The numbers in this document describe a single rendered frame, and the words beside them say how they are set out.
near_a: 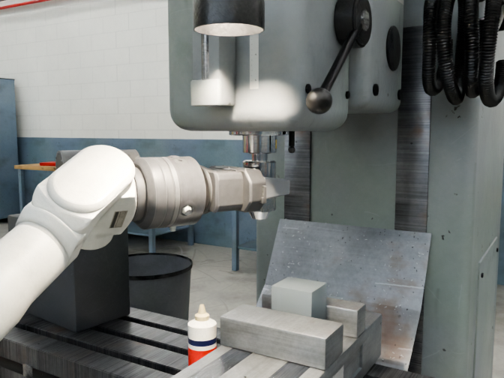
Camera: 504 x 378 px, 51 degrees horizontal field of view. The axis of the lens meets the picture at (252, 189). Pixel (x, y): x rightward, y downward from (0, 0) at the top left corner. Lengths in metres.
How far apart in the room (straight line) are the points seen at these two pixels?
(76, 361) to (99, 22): 6.44
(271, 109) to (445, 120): 0.47
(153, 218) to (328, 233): 0.54
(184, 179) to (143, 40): 6.00
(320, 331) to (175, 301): 2.03
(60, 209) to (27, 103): 7.64
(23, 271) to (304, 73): 0.37
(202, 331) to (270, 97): 0.33
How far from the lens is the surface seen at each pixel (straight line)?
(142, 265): 3.01
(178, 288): 2.65
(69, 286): 0.99
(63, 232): 0.55
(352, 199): 1.08
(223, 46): 0.64
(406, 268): 1.03
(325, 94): 0.60
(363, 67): 0.79
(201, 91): 0.63
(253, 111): 0.64
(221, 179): 0.66
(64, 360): 0.91
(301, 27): 0.64
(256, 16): 0.54
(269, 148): 0.72
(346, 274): 1.06
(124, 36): 6.83
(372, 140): 1.06
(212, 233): 6.02
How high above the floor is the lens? 1.31
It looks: 6 degrees down
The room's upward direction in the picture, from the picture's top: straight up
